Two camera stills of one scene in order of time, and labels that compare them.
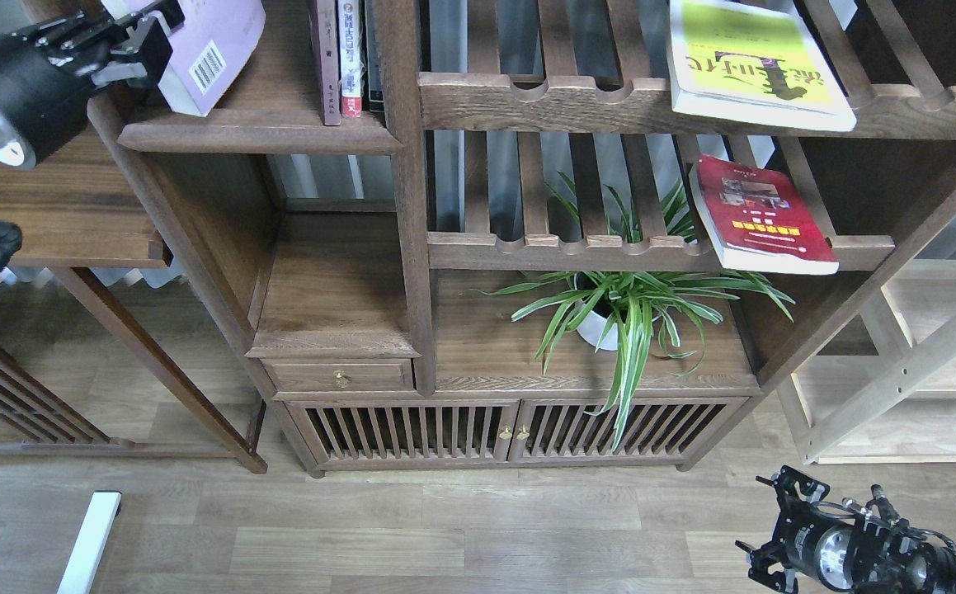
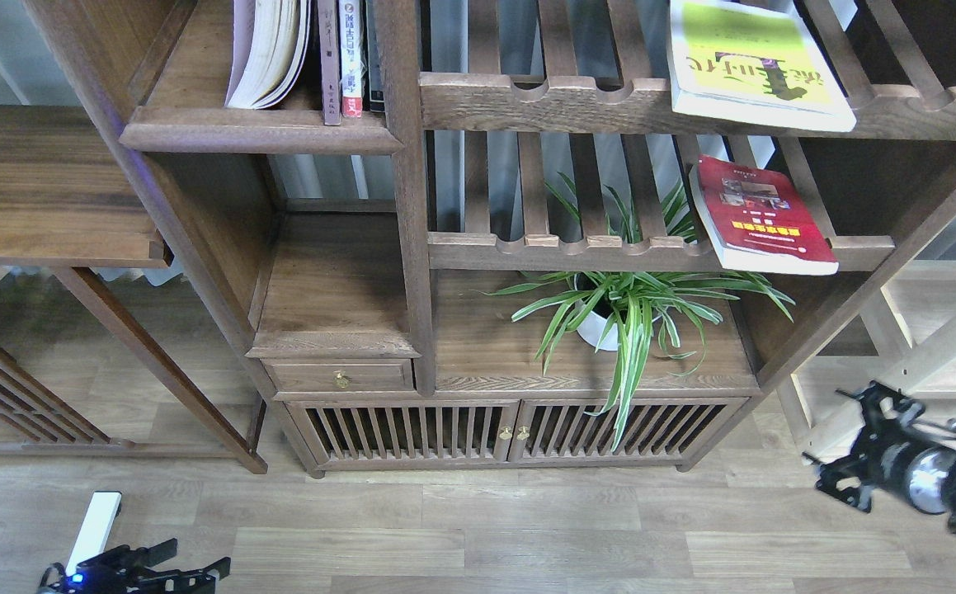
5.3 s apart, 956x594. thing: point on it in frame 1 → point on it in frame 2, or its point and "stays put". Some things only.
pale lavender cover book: [210, 42] → [270, 40]
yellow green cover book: [755, 61] stays put
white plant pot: [591, 330] stays put
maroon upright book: [328, 41] stays put
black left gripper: [11, 102] → [115, 572]
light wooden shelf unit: [935, 393] stays put
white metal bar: [103, 507] stays put
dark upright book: [374, 76] stays put
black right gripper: [808, 539] → [924, 471]
